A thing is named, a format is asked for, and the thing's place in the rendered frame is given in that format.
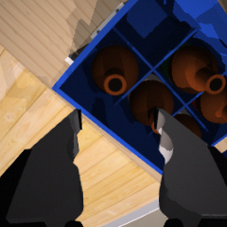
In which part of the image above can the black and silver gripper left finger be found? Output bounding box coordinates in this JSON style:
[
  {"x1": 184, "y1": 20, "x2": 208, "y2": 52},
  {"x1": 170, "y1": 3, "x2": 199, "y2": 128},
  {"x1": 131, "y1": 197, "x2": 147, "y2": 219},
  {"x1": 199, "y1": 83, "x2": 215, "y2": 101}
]
[{"x1": 0, "y1": 109, "x2": 84, "y2": 227}]

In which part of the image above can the blue plastic crate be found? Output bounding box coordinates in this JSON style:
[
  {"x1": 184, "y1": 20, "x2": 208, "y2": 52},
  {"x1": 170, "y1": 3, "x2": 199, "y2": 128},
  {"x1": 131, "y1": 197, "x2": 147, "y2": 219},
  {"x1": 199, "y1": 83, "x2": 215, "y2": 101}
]
[{"x1": 51, "y1": 0, "x2": 227, "y2": 175}]

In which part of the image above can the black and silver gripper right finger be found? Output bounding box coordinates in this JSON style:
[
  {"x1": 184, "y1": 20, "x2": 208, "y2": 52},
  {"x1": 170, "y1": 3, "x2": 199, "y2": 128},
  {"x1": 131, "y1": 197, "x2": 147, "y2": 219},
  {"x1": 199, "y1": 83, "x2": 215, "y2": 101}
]
[{"x1": 154, "y1": 108, "x2": 227, "y2": 227}]

